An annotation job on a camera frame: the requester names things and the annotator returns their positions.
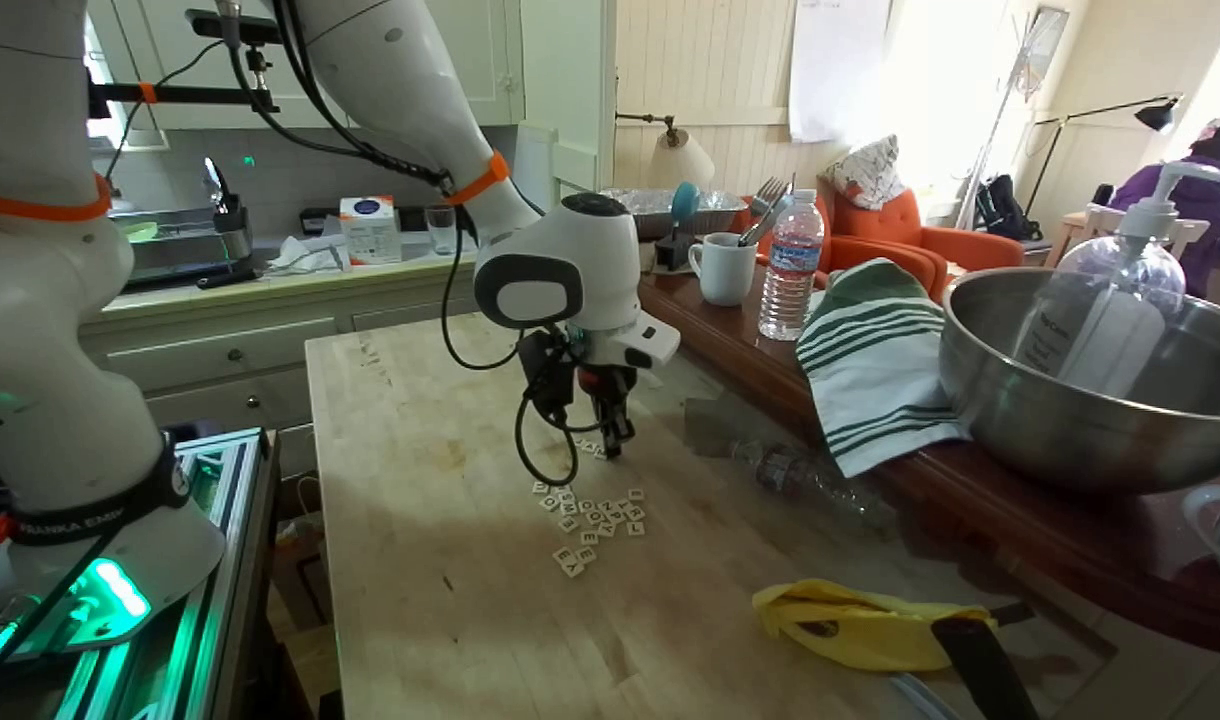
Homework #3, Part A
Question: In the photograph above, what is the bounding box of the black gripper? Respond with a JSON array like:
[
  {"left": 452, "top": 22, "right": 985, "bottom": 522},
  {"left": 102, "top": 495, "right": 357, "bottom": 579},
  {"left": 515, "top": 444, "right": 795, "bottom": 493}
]
[{"left": 574, "top": 363, "right": 640, "bottom": 462}]

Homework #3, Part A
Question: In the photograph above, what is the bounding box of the white ceramic mug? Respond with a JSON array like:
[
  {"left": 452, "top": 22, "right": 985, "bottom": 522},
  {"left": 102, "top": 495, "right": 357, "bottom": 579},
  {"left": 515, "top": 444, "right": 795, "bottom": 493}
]
[{"left": 685, "top": 229, "right": 764, "bottom": 312}]

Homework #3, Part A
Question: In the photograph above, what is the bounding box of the crushed clear plastic bottle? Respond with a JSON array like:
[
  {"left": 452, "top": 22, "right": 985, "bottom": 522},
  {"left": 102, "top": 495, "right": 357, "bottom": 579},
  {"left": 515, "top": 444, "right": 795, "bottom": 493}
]
[{"left": 747, "top": 441, "right": 868, "bottom": 519}]

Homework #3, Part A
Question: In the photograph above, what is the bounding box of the upright clear water bottle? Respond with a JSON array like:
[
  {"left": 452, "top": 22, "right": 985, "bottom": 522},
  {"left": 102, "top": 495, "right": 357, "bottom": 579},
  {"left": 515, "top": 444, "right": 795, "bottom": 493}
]
[{"left": 757, "top": 188, "right": 826, "bottom": 342}]

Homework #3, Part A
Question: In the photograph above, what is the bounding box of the green striped white towel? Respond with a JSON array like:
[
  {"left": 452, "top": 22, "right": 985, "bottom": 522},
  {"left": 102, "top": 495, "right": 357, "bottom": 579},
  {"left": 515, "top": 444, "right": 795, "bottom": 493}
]
[{"left": 792, "top": 255, "right": 975, "bottom": 479}]

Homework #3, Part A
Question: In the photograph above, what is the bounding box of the desk lamp white shade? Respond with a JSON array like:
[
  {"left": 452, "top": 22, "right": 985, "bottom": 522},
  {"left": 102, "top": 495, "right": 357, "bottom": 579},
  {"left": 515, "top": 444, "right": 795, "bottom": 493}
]
[{"left": 616, "top": 107, "right": 720, "bottom": 191}]

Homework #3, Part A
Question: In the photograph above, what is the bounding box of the white paper towel roll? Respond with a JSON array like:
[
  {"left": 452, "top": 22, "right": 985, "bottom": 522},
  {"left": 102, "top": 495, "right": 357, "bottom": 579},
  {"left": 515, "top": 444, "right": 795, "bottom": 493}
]
[{"left": 337, "top": 191, "right": 408, "bottom": 267}]

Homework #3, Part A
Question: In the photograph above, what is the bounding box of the patterned pillow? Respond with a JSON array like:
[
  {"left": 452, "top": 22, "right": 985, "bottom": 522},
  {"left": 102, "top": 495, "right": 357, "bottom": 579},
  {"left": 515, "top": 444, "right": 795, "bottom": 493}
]
[{"left": 830, "top": 133, "right": 911, "bottom": 213}]

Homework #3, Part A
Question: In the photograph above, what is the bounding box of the pale cabinet with drawers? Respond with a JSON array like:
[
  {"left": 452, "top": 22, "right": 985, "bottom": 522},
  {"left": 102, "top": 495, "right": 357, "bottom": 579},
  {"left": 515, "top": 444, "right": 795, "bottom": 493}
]
[{"left": 78, "top": 255, "right": 482, "bottom": 437}]

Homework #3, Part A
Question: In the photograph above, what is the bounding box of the orange armchair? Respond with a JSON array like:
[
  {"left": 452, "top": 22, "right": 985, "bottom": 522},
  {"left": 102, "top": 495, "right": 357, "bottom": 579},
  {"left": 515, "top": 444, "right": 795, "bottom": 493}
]
[{"left": 732, "top": 182, "right": 1026, "bottom": 298}]

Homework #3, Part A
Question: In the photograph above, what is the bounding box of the black kitchen faucet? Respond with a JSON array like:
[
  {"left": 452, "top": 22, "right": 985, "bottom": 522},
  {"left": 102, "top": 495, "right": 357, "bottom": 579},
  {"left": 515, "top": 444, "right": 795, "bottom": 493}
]
[{"left": 195, "top": 150, "right": 264, "bottom": 290}]

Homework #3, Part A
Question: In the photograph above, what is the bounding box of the black bag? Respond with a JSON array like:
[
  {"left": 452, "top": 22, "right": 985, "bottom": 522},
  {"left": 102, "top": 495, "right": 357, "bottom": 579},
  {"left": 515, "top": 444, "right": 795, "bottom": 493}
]
[{"left": 971, "top": 173, "right": 1048, "bottom": 242}]

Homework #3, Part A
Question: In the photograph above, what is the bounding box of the steel mixing bowl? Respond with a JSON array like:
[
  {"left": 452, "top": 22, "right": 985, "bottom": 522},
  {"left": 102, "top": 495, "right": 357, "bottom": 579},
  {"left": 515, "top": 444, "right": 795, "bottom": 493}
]
[{"left": 936, "top": 264, "right": 1220, "bottom": 501}]

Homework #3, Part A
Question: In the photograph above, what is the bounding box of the white pump dispenser bottle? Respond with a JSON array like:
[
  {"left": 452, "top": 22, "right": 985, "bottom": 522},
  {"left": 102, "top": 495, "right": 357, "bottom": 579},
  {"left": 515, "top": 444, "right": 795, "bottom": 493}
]
[{"left": 1007, "top": 156, "right": 1220, "bottom": 401}]

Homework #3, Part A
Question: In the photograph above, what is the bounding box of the black metal rod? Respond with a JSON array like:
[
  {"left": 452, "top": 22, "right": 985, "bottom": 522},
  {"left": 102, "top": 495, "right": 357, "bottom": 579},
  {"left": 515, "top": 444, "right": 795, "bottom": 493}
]
[{"left": 78, "top": 63, "right": 284, "bottom": 120}]

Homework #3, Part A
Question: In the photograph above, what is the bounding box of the grey light on stand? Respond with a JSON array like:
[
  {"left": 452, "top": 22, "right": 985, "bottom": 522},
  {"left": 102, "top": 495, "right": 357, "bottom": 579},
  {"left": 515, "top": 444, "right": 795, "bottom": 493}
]
[{"left": 952, "top": 0, "right": 1074, "bottom": 231}]

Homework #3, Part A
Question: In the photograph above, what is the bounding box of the black floor lamp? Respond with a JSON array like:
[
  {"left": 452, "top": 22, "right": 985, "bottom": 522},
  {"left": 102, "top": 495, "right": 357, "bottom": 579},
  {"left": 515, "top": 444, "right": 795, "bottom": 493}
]
[{"left": 1018, "top": 92, "right": 1183, "bottom": 223}]

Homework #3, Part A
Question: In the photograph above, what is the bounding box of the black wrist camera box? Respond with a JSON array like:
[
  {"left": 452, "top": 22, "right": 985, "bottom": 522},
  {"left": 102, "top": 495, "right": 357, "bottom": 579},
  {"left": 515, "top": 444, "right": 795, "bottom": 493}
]
[{"left": 515, "top": 327, "right": 579, "bottom": 432}]

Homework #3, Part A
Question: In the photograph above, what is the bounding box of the black cable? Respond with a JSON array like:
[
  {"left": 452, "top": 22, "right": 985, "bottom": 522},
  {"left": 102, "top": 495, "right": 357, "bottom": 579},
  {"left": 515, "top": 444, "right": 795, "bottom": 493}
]
[{"left": 184, "top": 0, "right": 583, "bottom": 493}]

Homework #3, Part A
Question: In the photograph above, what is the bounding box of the orange velcro strap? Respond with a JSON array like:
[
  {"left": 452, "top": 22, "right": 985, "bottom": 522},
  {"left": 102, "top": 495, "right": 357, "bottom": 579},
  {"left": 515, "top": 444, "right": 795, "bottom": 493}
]
[
  {"left": 0, "top": 173, "right": 117, "bottom": 223},
  {"left": 442, "top": 150, "right": 515, "bottom": 213}
]

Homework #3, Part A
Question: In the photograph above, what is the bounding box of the aluminium base frame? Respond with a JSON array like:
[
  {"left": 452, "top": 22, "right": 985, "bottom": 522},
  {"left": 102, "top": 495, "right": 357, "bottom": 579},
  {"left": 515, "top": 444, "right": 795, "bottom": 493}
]
[{"left": 0, "top": 424, "right": 284, "bottom": 720}]

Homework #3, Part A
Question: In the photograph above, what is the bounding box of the white wall paper sheet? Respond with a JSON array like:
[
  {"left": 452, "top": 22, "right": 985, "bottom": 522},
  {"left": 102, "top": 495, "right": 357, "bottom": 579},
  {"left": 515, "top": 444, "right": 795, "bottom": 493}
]
[{"left": 783, "top": 0, "right": 897, "bottom": 147}]

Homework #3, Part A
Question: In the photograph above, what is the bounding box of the black handle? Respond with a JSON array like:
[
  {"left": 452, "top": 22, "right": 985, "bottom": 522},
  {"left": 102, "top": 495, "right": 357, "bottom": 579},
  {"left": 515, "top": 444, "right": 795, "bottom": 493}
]
[{"left": 931, "top": 613, "right": 1043, "bottom": 720}]

